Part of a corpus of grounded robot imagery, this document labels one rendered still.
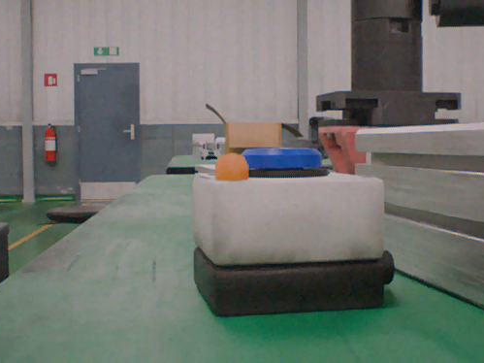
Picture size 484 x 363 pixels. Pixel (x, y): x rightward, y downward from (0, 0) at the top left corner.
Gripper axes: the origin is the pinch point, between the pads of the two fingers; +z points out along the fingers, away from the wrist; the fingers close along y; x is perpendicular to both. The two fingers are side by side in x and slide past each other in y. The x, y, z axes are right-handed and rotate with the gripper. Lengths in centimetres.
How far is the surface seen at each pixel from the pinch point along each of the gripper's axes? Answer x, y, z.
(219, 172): -23.6, -17.0, -4.0
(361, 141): -9.4, -5.4, -5.4
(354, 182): -24.1, -10.9, -3.5
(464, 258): -23.9, -5.4, 0.2
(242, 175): -23.8, -16.0, -3.9
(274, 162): -22.0, -14.2, -4.4
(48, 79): 1105, -112, -104
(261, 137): 200, 31, -7
